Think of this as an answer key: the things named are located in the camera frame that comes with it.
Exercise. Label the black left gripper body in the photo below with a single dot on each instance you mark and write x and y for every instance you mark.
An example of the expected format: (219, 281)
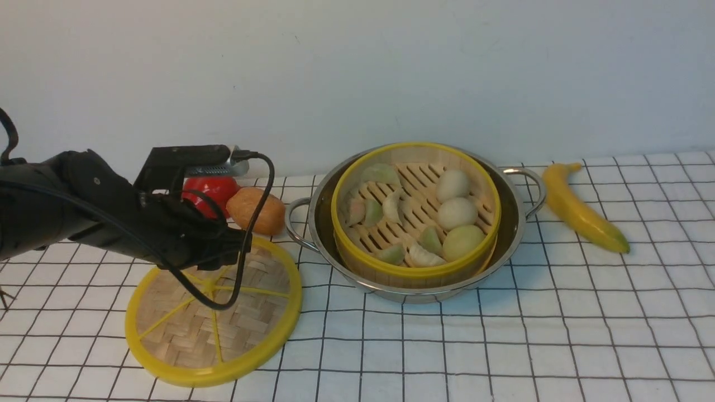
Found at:
(182, 237)

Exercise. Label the woven bamboo lid yellow frame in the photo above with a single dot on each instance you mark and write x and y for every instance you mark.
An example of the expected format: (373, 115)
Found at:
(184, 343)

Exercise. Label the bamboo steamer basket yellow rim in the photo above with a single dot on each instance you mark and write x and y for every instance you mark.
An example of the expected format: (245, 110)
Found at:
(419, 165)

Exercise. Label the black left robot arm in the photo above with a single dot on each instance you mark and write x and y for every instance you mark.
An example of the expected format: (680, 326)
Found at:
(77, 196)

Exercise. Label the red bell pepper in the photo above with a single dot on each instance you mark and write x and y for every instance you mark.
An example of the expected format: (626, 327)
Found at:
(218, 188)

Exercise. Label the pinkish dumpling far left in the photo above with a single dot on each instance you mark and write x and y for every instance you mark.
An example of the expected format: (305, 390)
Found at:
(356, 211)

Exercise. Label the green dumpling left centre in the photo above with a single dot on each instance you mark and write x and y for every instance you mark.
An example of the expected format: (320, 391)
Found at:
(373, 213)

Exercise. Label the green dumpling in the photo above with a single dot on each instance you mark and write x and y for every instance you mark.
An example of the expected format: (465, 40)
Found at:
(381, 173)
(392, 255)
(373, 213)
(430, 241)

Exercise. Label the white dumpling centre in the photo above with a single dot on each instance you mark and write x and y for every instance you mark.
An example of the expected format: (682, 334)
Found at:
(391, 206)

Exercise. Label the white dumpling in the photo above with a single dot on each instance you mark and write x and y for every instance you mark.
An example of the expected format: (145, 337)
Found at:
(420, 257)
(391, 206)

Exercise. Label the green dumpling top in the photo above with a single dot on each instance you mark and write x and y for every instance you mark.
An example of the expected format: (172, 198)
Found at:
(381, 173)

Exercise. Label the green dumpling lower left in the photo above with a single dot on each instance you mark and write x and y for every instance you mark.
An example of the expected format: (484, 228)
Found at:
(392, 255)

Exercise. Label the white dumpling bottom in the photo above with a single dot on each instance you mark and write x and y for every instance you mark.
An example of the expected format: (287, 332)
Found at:
(420, 257)

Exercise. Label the green dumpling lower centre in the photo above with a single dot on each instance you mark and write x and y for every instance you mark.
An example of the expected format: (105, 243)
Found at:
(430, 241)

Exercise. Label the white round bun lower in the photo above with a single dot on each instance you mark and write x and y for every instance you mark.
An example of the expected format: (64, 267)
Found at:
(456, 212)

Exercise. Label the white round bun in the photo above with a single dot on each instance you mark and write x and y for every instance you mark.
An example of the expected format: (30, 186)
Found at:
(452, 184)
(456, 212)

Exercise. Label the white round bun upper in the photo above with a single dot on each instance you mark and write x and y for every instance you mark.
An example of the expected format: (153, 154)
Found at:
(452, 184)

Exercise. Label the pale green round bun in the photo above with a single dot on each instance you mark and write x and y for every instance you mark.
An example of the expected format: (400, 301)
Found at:
(461, 241)

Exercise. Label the checkered white tablecloth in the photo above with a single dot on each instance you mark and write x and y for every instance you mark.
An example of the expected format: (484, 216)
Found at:
(562, 321)

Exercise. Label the yellow banana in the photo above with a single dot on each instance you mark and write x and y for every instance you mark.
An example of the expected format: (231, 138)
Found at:
(576, 214)

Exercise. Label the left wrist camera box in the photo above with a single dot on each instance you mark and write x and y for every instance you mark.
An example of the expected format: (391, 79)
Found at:
(166, 168)

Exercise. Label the stainless steel two-handled pot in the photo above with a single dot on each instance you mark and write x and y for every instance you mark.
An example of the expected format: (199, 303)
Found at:
(522, 193)

